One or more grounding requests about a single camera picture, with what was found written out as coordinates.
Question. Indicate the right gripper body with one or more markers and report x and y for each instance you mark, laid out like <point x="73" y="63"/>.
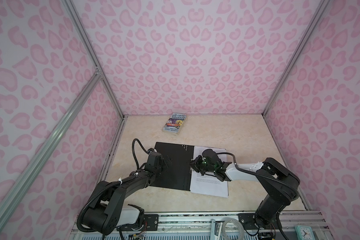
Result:
<point x="209" y="167"/>

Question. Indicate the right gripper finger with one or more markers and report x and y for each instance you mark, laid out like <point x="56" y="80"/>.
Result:
<point x="224" y="166"/>
<point x="197" y="165"/>

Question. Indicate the teal alarm clock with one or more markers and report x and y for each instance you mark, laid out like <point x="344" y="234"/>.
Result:
<point x="304" y="233"/>

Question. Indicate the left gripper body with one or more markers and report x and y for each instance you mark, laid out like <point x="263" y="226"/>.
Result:
<point x="159" y="170"/>

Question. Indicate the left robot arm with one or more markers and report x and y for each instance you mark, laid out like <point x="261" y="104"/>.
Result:
<point x="104" y="210"/>

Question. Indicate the printed sheet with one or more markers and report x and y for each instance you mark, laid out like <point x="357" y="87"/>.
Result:
<point x="208" y="184"/>

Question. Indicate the colourful paperback book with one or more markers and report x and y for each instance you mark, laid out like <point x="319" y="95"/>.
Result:
<point x="174" y="123"/>

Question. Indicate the black A4 clip folder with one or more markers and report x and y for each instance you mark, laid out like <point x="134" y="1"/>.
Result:
<point x="178" y="177"/>

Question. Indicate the clear tube coil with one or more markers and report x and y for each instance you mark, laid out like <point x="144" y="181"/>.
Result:
<point x="232" y="225"/>

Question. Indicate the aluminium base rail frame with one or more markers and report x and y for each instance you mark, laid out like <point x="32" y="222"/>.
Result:
<point x="207" y="226"/>

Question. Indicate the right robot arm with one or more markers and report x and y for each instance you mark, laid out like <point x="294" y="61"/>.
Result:
<point x="280" y="183"/>

